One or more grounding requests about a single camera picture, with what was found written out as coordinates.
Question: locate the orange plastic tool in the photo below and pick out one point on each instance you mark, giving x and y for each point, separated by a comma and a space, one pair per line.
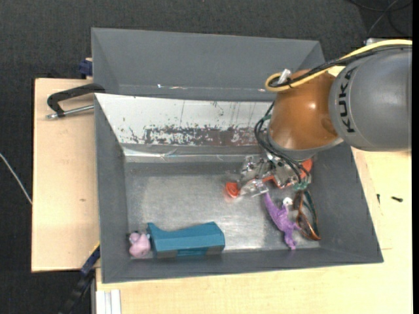
233, 189

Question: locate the teal box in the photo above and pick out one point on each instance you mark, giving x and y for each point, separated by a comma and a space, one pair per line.
190, 239

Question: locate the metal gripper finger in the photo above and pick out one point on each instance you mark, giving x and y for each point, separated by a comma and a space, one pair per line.
257, 186
250, 167

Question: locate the purple toy dinosaur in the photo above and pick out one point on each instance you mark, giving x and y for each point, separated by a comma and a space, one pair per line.
283, 222

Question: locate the grey metal bin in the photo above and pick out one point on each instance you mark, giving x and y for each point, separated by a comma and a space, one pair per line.
183, 195

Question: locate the brown sunglasses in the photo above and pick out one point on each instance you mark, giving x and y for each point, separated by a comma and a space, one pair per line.
306, 222

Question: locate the pale wood board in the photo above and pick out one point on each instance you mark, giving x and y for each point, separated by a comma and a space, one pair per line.
62, 182

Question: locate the small white piece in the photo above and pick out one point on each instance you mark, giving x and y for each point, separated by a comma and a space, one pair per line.
287, 202

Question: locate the pink toy animal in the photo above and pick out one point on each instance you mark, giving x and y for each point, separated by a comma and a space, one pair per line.
139, 244

